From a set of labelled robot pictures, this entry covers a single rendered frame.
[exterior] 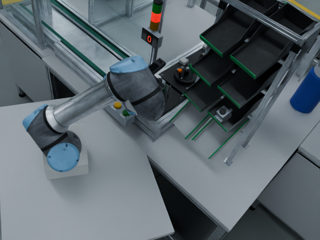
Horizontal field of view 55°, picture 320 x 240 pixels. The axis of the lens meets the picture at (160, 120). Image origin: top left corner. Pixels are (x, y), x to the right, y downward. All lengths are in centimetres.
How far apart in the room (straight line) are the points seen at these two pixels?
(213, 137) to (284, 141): 56
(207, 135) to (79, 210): 69
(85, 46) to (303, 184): 165
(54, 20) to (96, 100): 134
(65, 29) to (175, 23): 85
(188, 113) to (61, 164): 69
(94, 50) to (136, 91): 111
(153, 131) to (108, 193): 39
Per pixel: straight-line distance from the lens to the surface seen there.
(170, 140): 170
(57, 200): 150
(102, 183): 153
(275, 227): 269
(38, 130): 121
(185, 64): 199
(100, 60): 201
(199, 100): 145
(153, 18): 167
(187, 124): 157
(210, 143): 154
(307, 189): 220
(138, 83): 100
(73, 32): 224
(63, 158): 122
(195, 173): 162
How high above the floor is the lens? 221
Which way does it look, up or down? 49 degrees down
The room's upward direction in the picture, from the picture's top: 13 degrees clockwise
